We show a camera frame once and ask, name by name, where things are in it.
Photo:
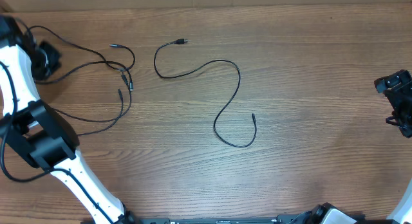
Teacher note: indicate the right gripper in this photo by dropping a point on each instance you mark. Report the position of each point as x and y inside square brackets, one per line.
[404, 86]

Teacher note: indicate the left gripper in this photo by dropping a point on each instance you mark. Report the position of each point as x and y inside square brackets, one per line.
[55, 61]

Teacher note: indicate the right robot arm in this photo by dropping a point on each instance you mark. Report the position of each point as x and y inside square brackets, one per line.
[402, 212]

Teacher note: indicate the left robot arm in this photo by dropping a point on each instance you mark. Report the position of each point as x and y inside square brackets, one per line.
[38, 133]

